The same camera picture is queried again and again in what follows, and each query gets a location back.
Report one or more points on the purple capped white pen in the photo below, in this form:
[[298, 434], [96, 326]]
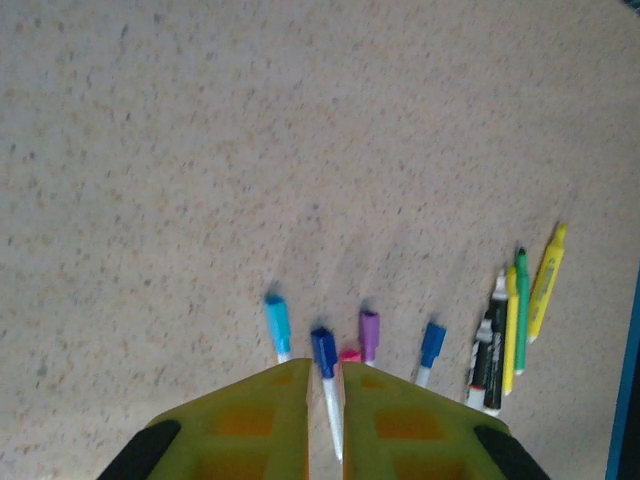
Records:
[[369, 335]]

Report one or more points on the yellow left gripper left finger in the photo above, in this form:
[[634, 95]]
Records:
[[240, 430]]

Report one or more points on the slim yellow pen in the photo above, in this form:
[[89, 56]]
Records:
[[511, 335]]

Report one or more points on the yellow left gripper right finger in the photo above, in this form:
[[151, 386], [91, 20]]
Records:
[[415, 435]]

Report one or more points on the cyan capped white pen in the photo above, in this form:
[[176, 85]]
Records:
[[278, 325]]

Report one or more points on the blue table edge trim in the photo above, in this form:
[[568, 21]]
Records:
[[620, 440]]

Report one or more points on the dark blue capped white pen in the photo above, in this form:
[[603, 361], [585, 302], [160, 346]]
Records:
[[325, 350]]

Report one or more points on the yellow highlighter pen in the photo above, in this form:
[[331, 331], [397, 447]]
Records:
[[545, 292]]

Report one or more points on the green highlighter pen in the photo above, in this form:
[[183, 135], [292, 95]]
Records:
[[522, 310]]

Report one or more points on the pink capped white pen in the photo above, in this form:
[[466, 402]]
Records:
[[350, 356]]

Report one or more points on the black whiteboard marker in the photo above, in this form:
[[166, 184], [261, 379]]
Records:
[[479, 367], [496, 350]]

